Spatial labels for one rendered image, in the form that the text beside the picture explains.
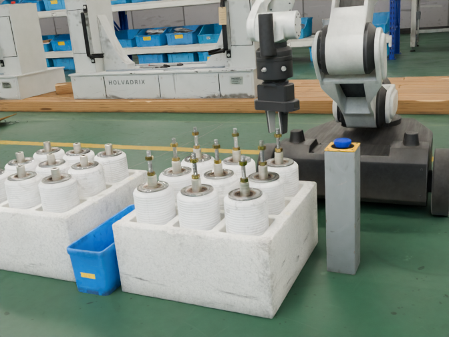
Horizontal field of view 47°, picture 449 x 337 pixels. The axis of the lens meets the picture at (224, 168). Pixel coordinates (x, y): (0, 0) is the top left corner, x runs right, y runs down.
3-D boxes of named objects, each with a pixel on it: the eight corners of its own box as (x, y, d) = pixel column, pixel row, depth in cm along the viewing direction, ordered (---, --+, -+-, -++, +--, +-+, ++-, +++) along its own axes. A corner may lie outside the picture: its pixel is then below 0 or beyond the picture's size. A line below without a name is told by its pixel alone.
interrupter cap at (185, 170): (170, 168, 137) (170, 165, 137) (196, 168, 135) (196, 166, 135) (157, 177, 131) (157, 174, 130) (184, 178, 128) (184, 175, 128)
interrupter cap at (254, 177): (276, 184, 118) (276, 181, 118) (244, 183, 121) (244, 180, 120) (282, 174, 125) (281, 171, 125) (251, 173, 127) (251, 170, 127)
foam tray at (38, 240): (59, 212, 182) (49, 164, 176) (154, 222, 166) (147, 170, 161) (-33, 264, 148) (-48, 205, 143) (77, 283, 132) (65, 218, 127)
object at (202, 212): (220, 250, 128) (214, 181, 123) (228, 267, 119) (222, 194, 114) (181, 257, 127) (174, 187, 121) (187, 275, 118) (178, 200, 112)
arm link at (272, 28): (262, 59, 131) (259, 13, 128) (303, 57, 127) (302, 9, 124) (247, 65, 121) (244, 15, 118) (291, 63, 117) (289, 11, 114)
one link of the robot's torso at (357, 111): (340, 98, 191) (313, 18, 150) (396, 98, 183) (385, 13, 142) (335, 136, 186) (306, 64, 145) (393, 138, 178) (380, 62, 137)
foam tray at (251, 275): (194, 228, 160) (188, 172, 155) (318, 242, 144) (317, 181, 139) (121, 291, 126) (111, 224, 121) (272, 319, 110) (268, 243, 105)
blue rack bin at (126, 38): (128, 45, 717) (126, 29, 711) (152, 43, 702) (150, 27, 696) (107, 49, 674) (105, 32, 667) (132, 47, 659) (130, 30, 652)
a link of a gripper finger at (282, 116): (278, 134, 129) (278, 109, 127) (286, 132, 131) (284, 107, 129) (284, 135, 128) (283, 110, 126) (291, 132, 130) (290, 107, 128)
